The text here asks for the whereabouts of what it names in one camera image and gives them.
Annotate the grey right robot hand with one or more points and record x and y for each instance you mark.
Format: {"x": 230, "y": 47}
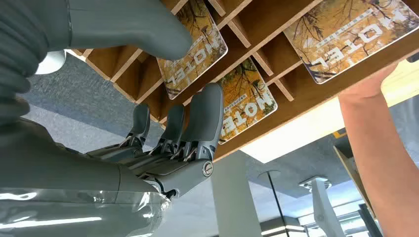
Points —
{"x": 65, "y": 183}

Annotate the hotel key card autumn print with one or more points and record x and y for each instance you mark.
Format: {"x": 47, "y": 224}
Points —
{"x": 347, "y": 32}
{"x": 199, "y": 49}
{"x": 248, "y": 98}

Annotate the brown wooden card rack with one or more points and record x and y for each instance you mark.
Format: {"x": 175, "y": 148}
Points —
{"x": 327, "y": 95}

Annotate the white rounded object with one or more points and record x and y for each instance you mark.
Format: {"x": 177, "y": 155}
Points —
{"x": 52, "y": 62}

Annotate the ribbed grey right arm sleeve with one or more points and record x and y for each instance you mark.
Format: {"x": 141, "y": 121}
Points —
{"x": 16, "y": 49}

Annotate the white pillar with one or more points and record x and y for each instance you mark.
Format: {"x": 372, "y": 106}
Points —
{"x": 234, "y": 199}

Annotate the black pole with round disc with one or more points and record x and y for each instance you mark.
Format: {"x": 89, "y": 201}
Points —
{"x": 276, "y": 196}

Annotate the white stand with round base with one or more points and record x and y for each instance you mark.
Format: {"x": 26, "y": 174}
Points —
{"x": 322, "y": 209}

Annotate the leaning wooden board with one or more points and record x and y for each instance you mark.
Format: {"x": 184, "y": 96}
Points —
{"x": 352, "y": 170}

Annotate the small black object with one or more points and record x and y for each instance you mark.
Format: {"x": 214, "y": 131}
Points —
{"x": 413, "y": 57}

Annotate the dark upright post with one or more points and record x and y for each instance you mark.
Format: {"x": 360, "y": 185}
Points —
{"x": 370, "y": 222}

